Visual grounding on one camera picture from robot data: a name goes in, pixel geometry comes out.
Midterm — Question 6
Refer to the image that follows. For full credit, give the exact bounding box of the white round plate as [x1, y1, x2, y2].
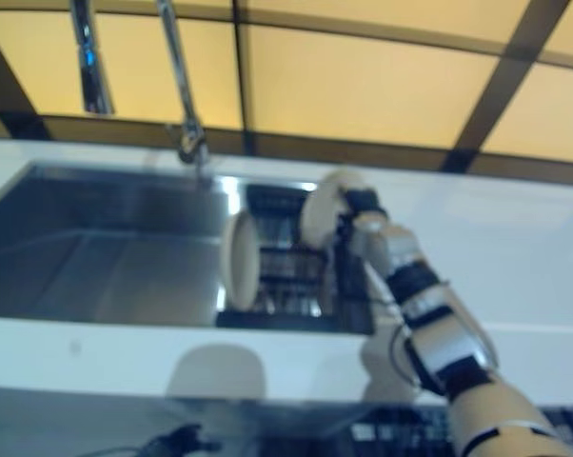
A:
[222, 209, 261, 310]
[299, 169, 368, 249]

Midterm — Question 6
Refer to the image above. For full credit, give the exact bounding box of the black steel dish rack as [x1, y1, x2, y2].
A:
[217, 180, 376, 334]

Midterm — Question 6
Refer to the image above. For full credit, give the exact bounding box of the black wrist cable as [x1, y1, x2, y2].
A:
[388, 323, 422, 387]

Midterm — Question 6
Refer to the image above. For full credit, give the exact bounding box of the wire dishwasher rack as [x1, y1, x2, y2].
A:
[350, 404, 573, 457]

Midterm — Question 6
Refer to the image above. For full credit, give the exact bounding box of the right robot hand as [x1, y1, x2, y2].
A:
[343, 188, 384, 220]

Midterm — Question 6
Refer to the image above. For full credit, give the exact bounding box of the chrome gooseneck faucet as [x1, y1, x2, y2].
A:
[69, 0, 212, 186]

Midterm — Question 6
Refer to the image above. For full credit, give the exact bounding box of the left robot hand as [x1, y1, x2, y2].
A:
[141, 422, 221, 457]

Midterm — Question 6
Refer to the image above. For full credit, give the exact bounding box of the stainless steel sink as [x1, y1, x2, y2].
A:
[0, 161, 376, 337]

